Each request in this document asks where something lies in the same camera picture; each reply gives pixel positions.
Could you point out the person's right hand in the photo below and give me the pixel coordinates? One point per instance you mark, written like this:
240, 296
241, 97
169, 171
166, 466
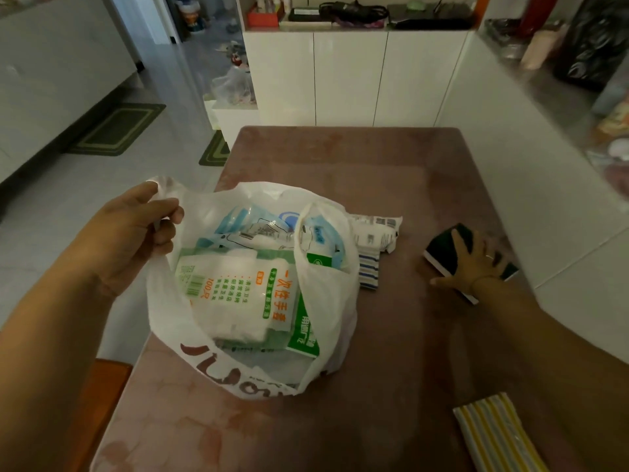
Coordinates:
472, 265

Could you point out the person's left hand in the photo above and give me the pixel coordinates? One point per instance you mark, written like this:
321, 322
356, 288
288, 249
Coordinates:
123, 240

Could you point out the dark green box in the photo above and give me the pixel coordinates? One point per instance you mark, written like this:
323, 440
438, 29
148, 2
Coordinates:
440, 253

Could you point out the white labelled pouch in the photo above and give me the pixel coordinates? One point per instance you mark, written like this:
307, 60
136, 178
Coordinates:
376, 231

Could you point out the blue striped pack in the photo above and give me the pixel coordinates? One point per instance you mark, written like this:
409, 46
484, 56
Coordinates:
368, 270

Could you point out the green white cotton pack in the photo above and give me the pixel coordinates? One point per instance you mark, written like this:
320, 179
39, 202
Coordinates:
236, 290

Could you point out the light blue white pack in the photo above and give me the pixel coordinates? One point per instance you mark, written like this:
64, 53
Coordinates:
255, 228

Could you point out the white plastic shopping bag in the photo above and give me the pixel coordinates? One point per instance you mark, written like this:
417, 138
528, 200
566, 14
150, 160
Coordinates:
324, 299

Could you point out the person's right forearm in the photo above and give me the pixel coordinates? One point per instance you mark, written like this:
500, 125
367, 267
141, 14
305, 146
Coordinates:
565, 368

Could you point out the person's left forearm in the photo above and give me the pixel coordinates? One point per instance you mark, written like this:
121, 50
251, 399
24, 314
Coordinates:
44, 373

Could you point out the clear plastic bag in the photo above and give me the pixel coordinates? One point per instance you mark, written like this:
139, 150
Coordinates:
235, 88

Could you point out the black patterned bag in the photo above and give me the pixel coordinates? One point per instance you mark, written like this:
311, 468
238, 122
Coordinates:
594, 44

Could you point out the white counter unit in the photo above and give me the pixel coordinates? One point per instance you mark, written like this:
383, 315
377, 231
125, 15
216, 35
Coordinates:
516, 167

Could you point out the large green floor mat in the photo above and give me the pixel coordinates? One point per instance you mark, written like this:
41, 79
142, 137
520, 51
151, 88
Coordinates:
118, 128

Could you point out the small green floor mat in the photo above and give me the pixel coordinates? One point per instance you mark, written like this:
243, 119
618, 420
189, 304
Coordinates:
215, 149

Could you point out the white square box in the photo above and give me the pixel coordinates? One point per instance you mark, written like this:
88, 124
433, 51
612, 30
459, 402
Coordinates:
233, 120

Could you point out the orange wooden chair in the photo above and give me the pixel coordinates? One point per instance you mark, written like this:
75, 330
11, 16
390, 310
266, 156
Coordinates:
98, 403

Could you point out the reddish brown table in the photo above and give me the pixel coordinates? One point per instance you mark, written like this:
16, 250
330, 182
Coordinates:
344, 157

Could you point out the white sideboard cabinet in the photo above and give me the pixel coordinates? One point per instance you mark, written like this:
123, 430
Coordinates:
54, 83

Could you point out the orange label pack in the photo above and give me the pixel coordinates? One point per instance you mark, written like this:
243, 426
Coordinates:
614, 122

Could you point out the white door cabinet row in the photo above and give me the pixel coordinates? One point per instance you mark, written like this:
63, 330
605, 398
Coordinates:
354, 78

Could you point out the beige bottle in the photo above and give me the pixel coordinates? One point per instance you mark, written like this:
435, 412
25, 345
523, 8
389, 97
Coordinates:
540, 49

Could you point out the grey tray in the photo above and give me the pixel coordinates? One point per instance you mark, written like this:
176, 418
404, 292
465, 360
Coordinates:
432, 17

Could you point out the red cylinder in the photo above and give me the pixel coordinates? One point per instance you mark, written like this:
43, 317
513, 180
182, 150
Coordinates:
538, 14

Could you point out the red box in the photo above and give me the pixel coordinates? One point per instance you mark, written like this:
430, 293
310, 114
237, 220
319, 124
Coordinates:
263, 18

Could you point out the black white flat box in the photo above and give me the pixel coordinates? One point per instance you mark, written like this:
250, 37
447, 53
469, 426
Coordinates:
304, 18

